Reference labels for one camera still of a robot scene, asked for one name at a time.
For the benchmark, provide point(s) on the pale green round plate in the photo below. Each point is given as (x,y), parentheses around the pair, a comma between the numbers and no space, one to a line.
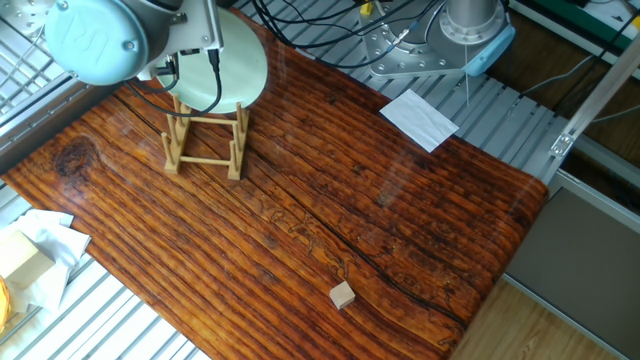
(240,65)

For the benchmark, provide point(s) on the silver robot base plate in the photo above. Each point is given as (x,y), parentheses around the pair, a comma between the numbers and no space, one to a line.
(425,62)

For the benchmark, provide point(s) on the yellow tag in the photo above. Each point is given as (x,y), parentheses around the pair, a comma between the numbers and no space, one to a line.
(366,7)

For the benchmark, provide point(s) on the wooden peg dish rack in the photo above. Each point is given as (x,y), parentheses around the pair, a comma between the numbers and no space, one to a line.
(205,161)

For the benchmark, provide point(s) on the aluminium frame post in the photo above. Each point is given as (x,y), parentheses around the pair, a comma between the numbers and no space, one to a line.
(595,95)

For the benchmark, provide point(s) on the large wooden block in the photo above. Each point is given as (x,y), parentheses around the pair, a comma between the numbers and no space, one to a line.
(22,260)

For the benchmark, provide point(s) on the yellow object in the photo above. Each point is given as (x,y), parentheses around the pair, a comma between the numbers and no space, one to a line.
(4,305)

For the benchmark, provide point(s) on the white paper sheet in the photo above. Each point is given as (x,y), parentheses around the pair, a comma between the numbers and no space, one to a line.
(417,120)

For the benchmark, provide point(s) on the silver screwed metal plate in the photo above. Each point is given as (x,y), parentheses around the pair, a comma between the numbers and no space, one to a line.
(20,15)

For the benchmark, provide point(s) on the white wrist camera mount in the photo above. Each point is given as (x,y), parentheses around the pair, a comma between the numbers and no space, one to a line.
(200,25)

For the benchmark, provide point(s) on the small wooden cube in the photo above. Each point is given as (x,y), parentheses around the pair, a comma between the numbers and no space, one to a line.
(342,296)

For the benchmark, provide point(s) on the crumpled white cloth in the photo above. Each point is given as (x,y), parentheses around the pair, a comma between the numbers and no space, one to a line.
(55,245)

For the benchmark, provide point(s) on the grey board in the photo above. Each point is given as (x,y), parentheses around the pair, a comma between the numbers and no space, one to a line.
(590,270)

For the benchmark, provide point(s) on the wood grain table mat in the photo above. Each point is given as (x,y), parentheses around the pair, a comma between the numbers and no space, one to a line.
(400,210)

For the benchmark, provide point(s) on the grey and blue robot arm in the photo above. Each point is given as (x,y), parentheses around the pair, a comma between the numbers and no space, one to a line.
(95,42)

